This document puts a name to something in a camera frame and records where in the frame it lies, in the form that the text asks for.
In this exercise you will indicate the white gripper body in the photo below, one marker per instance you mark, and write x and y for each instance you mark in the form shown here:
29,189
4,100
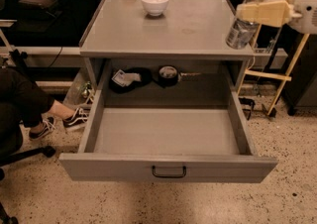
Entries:
306,9

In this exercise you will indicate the silver redbull can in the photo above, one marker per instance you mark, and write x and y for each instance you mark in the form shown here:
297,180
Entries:
243,28

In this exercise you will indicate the open grey top drawer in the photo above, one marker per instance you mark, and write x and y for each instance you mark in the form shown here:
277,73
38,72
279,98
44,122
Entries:
123,143

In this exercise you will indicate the white ceramic bowl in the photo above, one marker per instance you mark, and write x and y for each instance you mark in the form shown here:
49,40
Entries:
154,7

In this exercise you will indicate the grey cabinet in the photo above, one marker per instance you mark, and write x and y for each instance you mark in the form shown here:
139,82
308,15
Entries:
189,35

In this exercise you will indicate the black cloth with paper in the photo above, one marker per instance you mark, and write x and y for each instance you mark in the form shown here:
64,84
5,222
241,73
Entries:
124,81

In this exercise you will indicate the clear plastic bin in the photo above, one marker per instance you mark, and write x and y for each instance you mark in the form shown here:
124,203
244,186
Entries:
80,93

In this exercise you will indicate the black white sneaker front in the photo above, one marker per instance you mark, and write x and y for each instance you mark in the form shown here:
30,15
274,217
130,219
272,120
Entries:
76,121

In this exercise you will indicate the black white sneaker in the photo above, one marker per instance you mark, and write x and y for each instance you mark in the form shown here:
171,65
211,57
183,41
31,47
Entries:
43,129
76,121

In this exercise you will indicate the dark box on shelf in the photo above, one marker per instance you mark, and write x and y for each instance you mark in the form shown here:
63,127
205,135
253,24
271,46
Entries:
38,9

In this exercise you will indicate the black white sneaker rear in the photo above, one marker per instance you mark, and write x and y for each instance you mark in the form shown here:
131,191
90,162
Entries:
43,129

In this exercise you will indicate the black office chair base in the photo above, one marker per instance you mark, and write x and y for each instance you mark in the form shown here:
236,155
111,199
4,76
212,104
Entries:
47,151

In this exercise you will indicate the person leg black trousers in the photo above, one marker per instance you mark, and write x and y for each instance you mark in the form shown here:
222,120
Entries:
21,100

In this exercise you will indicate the black drawer handle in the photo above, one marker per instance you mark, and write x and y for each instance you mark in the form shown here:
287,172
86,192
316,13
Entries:
172,173

